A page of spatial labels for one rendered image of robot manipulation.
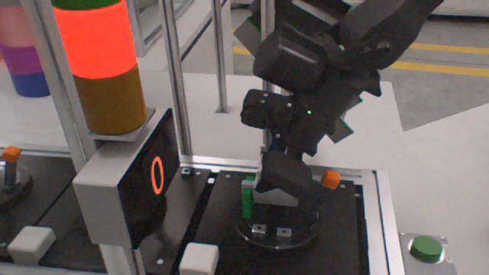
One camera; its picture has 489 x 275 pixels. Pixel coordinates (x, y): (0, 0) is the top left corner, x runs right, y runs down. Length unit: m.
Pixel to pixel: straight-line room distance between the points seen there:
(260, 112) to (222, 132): 0.58
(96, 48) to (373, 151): 0.81
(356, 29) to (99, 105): 0.29
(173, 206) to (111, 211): 0.36
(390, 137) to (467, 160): 0.17
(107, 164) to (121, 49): 0.09
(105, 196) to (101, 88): 0.08
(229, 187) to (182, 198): 0.08
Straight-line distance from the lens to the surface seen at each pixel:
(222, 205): 0.71
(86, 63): 0.34
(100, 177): 0.35
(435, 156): 1.07
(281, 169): 0.50
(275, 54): 0.47
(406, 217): 0.89
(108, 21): 0.33
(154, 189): 0.40
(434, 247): 0.68
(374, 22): 0.49
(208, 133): 1.09
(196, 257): 0.61
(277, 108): 0.53
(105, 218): 0.37
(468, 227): 0.91
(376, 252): 0.67
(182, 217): 0.70
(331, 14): 0.82
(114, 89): 0.34
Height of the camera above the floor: 1.45
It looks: 33 degrees down
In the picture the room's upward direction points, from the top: 2 degrees counter-clockwise
